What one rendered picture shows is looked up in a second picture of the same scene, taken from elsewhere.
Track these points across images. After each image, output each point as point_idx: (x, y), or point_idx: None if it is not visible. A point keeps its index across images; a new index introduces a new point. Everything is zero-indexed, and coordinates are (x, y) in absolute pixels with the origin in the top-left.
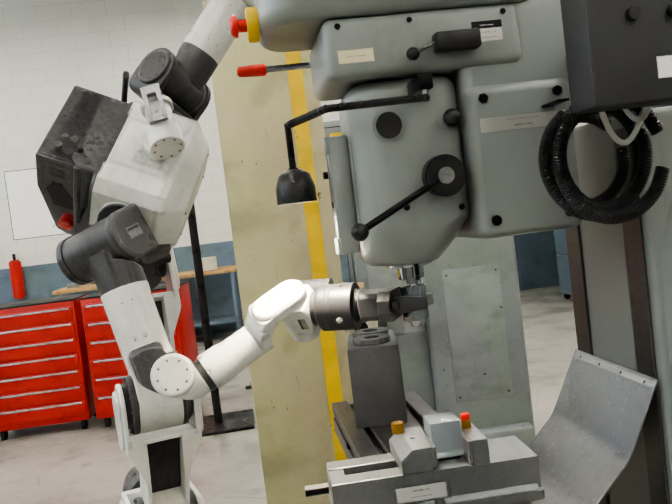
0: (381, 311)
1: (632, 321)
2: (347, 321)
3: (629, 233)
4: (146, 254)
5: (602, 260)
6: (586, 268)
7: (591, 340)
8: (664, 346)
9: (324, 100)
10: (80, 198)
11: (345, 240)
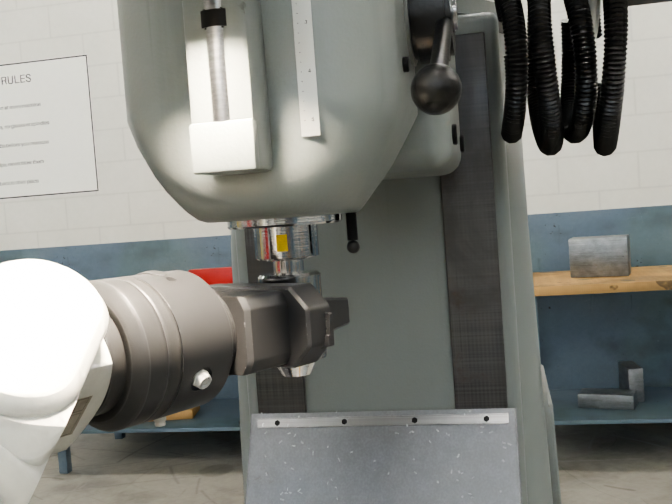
0: (317, 334)
1: (453, 332)
2: (217, 380)
3: (462, 195)
4: None
5: (362, 248)
6: (304, 268)
7: (305, 389)
8: (518, 357)
9: None
10: None
11: (260, 129)
